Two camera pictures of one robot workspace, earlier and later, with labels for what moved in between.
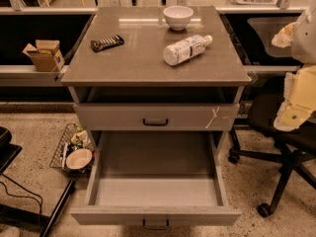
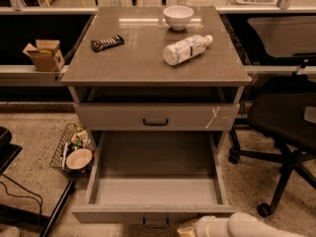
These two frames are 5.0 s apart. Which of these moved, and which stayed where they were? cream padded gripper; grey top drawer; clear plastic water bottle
Moved: cream padded gripper
Stayed: grey top drawer; clear plastic water bottle
